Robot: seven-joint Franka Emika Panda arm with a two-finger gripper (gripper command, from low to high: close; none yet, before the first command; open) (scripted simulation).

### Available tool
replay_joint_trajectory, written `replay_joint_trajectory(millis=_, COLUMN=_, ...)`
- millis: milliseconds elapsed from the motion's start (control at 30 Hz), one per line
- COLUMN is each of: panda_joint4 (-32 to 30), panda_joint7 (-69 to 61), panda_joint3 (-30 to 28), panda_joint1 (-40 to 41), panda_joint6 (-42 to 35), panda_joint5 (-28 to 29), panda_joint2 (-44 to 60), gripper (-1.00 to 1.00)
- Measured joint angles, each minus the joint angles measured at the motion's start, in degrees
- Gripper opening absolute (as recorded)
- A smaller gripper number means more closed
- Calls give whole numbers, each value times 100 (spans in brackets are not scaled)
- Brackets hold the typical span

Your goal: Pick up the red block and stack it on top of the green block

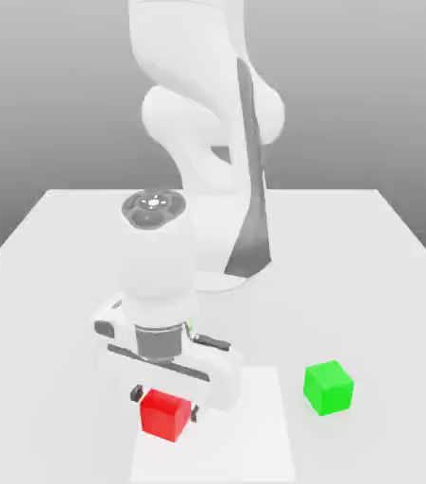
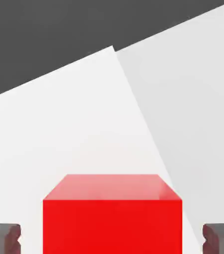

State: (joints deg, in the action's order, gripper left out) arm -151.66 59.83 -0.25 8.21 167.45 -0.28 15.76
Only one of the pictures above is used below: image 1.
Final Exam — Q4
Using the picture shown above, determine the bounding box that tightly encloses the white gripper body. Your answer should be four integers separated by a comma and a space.
97, 339, 245, 414

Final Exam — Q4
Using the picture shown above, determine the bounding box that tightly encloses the small red cube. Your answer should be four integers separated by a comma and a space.
139, 388, 194, 444

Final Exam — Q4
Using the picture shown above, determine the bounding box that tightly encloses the small green cube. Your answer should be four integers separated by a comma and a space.
302, 359, 356, 418

